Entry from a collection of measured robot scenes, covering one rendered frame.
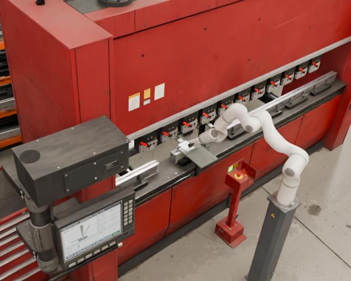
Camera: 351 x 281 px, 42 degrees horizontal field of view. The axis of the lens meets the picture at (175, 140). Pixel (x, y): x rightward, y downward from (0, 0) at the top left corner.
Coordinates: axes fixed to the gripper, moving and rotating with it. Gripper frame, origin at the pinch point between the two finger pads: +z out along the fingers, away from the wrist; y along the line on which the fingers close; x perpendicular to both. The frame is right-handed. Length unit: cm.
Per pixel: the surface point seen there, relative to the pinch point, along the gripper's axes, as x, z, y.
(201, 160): 14.6, -3.8, 2.3
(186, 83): -40, -41, 9
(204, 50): -54, -58, -5
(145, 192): 17, 11, 50
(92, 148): -20, -98, 117
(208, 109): -18.7, -15.7, -17.0
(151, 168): 2.5, 11.5, 36.6
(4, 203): -22, 29, 140
